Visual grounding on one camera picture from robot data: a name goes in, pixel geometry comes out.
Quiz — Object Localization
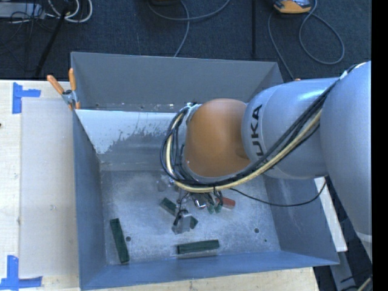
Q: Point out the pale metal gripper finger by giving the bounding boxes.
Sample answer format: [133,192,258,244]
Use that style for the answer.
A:
[171,213,186,235]
[182,212,195,232]

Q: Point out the dark green flat block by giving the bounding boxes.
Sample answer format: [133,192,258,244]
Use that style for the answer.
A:
[176,239,221,255]
[159,196,199,227]
[109,218,131,265]

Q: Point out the grey metal bin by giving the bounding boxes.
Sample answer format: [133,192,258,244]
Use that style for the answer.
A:
[70,52,341,291]

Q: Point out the red-brown flat block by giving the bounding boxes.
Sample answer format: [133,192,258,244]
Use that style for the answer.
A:
[220,196,237,211]

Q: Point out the black cylinder on white bracket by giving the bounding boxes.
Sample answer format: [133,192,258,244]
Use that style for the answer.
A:
[193,194,210,210]

